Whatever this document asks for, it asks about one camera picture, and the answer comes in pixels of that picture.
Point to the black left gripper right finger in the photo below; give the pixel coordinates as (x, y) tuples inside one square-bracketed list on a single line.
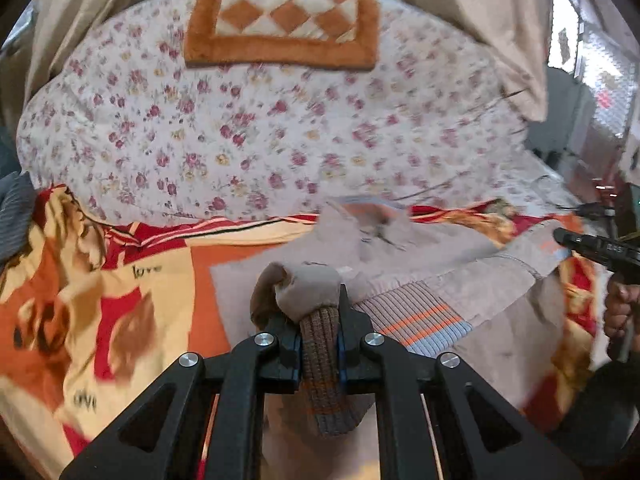
[(437, 418)]

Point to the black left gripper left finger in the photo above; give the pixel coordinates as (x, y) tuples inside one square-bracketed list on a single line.
[(202, 417)]

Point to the beige zip jacket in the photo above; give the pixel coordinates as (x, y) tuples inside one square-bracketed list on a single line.
[(452, 285)]

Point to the person's right hand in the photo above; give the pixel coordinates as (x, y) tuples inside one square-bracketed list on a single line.
[(620, 299)]

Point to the orange red yellow blanket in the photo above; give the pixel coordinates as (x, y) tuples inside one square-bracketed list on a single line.
[(91, 314)]

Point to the window with lattice grille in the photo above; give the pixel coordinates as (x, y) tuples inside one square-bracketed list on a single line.
[(585, 52)]

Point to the beige curtain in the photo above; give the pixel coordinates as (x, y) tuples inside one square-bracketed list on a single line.
[(513, 34)]

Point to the floral white quilt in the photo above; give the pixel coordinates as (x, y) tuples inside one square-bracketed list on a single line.
[(138, 134)]

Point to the orange checkered plush mat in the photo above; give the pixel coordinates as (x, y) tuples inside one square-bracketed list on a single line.
[(330, 34)]

